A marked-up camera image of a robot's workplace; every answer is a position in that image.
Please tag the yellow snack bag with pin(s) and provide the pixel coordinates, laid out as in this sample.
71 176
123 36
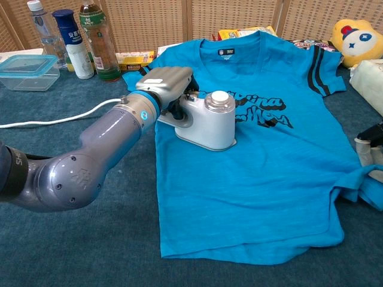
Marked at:
230 34

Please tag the small yellow box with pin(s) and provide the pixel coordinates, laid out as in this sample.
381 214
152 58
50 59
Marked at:
134 61

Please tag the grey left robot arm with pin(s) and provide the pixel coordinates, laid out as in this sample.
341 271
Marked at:
89 155

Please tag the yellow plush toy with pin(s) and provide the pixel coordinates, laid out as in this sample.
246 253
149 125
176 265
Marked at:
356 42

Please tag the white handheld steam iron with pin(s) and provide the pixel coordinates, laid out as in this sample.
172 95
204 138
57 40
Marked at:
209 128

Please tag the white bottle with blue cap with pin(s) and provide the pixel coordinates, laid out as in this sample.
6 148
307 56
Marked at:
74 53

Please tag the green label tea bottle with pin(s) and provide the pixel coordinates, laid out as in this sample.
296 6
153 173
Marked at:
101 45

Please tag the clear container with blue lid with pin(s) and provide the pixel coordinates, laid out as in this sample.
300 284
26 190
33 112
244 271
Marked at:
27 71

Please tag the blue Carolina Panthers t-shirt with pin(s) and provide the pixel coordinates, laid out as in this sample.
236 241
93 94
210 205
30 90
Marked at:
254 179

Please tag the wicker folding screen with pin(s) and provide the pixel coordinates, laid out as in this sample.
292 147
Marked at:
143 24

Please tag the long cream tissue pack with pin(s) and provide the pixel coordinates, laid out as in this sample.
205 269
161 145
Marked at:
371 80

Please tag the clear water bottle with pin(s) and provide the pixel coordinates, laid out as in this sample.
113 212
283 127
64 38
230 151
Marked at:
45 33

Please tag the white pink packet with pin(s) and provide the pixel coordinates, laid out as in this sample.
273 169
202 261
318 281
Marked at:
164 50

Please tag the dark blue carpeted table surface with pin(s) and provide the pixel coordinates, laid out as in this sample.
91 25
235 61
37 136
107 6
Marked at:
89 245

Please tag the black pink snack packet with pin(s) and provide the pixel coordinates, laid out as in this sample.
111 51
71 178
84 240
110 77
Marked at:
305 44

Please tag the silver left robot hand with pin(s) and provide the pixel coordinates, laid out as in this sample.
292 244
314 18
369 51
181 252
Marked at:
167 79

